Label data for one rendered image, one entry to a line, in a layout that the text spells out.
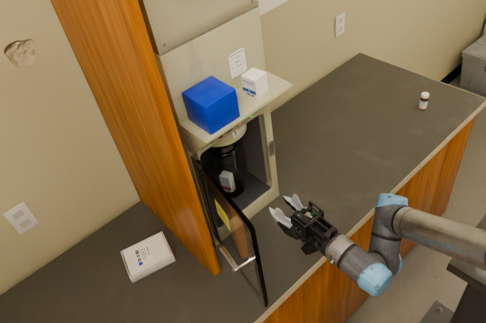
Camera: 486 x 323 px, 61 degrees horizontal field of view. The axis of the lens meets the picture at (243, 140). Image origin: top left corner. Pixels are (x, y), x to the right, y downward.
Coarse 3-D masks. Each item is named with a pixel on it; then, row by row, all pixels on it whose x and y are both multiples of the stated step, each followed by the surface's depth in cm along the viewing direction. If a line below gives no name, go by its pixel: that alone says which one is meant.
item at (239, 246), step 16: (208, 176) 110; (208, 192) 119; (224, 192) 105; (224, 208) 110; (224, 224) 119; (240, 224) 101; (224, 240) 131; (240, 240) 110; (240, 256) 119; (256, 256) 103; (240, 272) 131; (256, 272) 110; (256, 288) 120
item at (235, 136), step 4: (244, 124) 134; (240, 128) 131; (244, 128) 133; (232, 132) 129; (236, 132) 130; (240, 132) 131; (244, 132) 133; (228, 136) 128; (232, 136) 129; (236, 136) 130; (240, 136) 131; (224, 140) 129; (228, 140) 129; (232, 140) 129; (236, 140) 130; (216, 144) 129; (220, 144) 129; (224, 144) 129; (228, 144) 129
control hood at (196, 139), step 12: (276, 84) 117; (288, 84) 116; (240, 96) 115; (264, 96) 113; (276, 96) 113; (240, 108) 110; (252, 108) 110; (240, 120) 107; (192, 132) 106; (204, 132) 105; (216, 132) 104; (192, 144) 110; (204, 144) 103
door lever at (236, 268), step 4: (220, 248) 114; (224, 248) 114; (224, 252) 113; (228, 252) 113; (224, 256) 112; (228, 256) 112; (228, 260) 111; (232, 260) 111; (248, 260) 110; (232, 264) 110; (236, 264) 110; (240, 264) 110; (244, 264) 110; (232, 268) 110; (236, 268) 109; (240, 268) 109
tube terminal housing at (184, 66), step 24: (240, 24) 108; (192, 48) 101; (216, 48) 106; (168, 72) 99; (192, 72) 104; (216, 72) 110; (168, 96) 105; (264, 120) 133; (264, 144) 143; (192, 168) 121; (216, 240) 145
